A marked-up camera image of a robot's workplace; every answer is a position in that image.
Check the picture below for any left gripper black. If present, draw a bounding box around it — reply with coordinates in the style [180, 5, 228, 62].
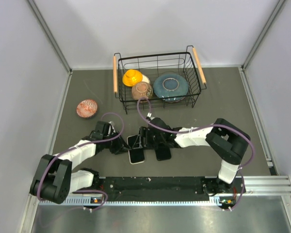
[103, 131, 131, 154]

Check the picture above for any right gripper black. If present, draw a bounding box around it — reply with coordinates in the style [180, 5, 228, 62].
[133, 127, 165, 150]

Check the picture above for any black smartphone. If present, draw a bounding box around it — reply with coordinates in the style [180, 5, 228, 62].
[128, 135, 145, 164]

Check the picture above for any blue smartphone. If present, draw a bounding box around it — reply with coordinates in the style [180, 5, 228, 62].
[155, 144, 172, 161]

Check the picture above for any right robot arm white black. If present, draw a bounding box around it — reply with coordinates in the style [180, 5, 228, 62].
[128, 117, 256, 194]

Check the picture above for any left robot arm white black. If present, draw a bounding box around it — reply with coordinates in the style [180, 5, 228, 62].
[30, 121, 131, 204]

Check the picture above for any red patterned bowl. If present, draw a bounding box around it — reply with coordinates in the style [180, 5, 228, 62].
[76, 99, 98, 118]

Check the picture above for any brown ceramic bowl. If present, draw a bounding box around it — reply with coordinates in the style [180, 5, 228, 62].
[131, 82, 154, 100]

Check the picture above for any white bowl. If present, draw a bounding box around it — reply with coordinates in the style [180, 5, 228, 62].
[142, 74, 150, 84]

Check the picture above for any yellow bowl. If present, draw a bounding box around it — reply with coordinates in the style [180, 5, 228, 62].
[122, 69, 143, 87]

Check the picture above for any blue ceramic plate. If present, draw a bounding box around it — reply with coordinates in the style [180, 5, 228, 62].
[153, 73, 189, 102]

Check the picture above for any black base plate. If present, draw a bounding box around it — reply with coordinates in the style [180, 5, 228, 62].
[89, 177, 237, 194]

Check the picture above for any black wire dish basket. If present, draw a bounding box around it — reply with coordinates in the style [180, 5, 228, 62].
[113, 45, 207, 112]

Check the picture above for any slotted cable duct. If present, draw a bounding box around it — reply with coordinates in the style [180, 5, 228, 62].
[39, 195, 222, 206]

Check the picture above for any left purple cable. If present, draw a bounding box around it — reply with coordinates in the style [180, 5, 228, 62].
[37, 112, 125, 213]

